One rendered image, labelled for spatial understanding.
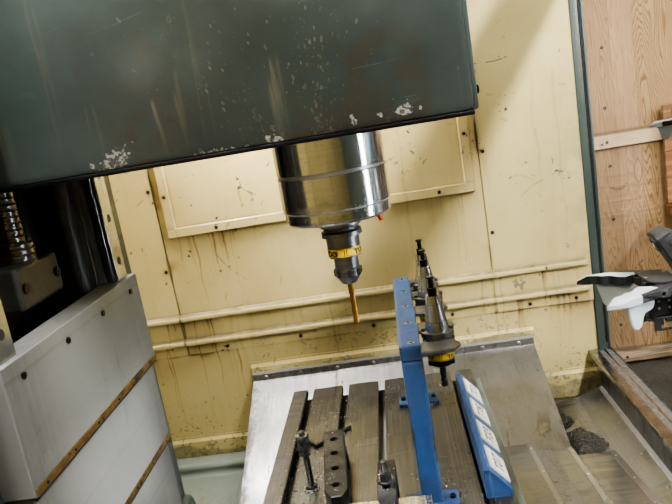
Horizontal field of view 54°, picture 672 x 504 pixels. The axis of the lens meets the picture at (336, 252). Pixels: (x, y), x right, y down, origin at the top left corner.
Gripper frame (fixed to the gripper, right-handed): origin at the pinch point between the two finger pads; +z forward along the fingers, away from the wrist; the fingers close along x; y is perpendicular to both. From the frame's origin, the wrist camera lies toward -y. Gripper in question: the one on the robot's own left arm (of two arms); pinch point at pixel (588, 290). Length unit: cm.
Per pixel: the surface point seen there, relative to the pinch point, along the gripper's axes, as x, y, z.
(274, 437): 70, 54, 73
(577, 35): 90, -44, -29
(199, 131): -21, -36, 53
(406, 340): 8.7, 7.3, 30.5
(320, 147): -17, -31, 38
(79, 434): -19, 4, 80
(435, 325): 10.6, 6.0, 24.9
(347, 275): -11.0, -11.4, 37.7
